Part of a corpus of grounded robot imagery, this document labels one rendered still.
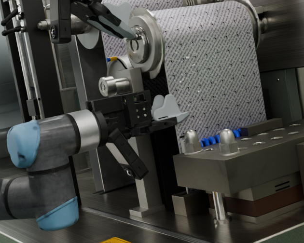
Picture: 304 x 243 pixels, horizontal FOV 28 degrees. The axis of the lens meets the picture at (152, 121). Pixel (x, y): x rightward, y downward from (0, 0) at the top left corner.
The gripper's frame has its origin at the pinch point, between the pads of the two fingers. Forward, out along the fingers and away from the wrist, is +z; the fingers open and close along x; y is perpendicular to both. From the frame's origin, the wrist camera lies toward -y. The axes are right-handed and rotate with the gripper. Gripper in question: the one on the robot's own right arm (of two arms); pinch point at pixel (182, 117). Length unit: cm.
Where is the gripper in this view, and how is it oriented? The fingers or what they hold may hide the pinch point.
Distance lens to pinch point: 121.4
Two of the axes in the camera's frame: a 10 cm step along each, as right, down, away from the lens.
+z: 8.4, -2.0, 5.1
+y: -1.7, -9.8, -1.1
